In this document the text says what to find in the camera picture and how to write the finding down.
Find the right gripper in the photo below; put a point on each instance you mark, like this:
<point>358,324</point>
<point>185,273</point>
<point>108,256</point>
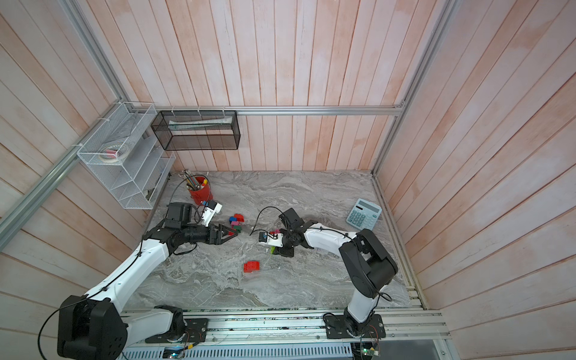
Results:
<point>283,252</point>

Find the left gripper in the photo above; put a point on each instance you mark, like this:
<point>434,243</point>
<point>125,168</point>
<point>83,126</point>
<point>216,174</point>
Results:
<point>217,239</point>

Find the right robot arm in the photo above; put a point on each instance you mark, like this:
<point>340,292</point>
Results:
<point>369,265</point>

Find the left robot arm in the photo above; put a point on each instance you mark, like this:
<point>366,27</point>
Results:
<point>91,326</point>

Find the red pen cup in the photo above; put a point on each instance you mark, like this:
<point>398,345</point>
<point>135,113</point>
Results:
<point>199,197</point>

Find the pens in cup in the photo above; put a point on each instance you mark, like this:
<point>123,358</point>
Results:
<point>191,180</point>

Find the grey calculator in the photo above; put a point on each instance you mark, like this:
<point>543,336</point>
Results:
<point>364,215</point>

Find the black mesh basket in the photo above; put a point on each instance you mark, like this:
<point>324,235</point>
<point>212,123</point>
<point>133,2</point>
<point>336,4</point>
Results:
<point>192,130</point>

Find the tape roll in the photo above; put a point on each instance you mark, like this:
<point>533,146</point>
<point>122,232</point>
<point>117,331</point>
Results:
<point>113,153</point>

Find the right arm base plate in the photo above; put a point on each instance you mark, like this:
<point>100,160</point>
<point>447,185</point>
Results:
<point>344,326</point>

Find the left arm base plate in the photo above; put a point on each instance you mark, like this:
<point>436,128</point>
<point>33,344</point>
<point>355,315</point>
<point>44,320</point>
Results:
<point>189,330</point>

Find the white wire shelf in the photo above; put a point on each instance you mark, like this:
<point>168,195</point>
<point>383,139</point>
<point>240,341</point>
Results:
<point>137,182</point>

